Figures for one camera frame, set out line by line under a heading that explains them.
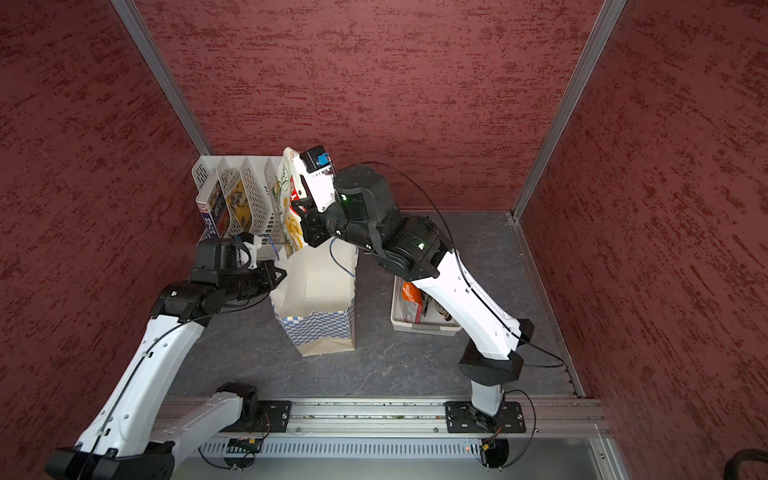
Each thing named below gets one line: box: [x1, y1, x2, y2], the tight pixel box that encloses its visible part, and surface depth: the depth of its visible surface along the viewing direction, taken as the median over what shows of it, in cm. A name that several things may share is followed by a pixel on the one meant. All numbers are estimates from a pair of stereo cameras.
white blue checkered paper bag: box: [269, 238, 358, 357], surface depth 77 cm
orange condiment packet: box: [402, 281, 423, 306], surface depth 72 cm
